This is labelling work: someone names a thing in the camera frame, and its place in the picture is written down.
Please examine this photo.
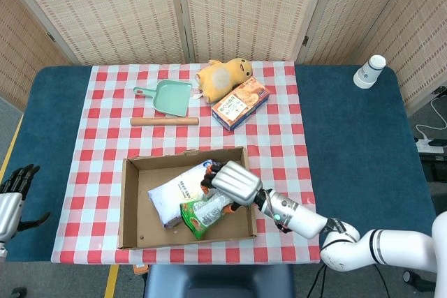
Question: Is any open brown cardboard box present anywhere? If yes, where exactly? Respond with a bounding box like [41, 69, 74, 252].
[117, 147, 258, 251]

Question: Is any dark blue table cover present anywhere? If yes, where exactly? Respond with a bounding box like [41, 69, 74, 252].
[13, 64, 437, 264]

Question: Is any yellow plush toy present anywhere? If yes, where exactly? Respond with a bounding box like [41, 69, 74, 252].
[194, 57, 251, 104]

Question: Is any white power strip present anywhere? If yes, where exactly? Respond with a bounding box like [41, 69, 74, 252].
[415, 139, 446, 154]

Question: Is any white tissue pack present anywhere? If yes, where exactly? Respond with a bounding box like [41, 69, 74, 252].
[147, 158, 238, 230]

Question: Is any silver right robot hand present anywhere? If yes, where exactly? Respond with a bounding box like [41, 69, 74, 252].
[200, 161, 263, 215]

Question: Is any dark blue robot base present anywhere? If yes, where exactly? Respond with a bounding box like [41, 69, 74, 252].
[144, 263, 295, 298]

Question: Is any wooden rolling pin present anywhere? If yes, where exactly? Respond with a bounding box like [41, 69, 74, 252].
[130, 117, 200, 127]

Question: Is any black box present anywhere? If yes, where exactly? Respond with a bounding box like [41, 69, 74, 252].
[418, 153, 447, 184]

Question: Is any mint green plastic dustpan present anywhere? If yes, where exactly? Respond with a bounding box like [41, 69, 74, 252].
[133, 80, 193, 117]

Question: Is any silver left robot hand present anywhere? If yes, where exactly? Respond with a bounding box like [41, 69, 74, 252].
[0, 164, 51, 243]

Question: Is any red white checkered tablecloth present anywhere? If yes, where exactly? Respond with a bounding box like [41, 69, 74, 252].
[51, 61, 321, 265]

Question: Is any white cable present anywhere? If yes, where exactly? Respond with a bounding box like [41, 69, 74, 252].
[415, 97, 447, 142]

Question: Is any orange and blue cookie box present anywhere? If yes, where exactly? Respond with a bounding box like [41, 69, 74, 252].
[210, 80, 271, 132]

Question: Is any woven folding screen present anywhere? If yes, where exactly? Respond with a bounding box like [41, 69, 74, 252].
[0, 0, 447, 114]

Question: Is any green snack packet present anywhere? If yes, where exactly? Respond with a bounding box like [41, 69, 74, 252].
[179, 195, 235, 241]

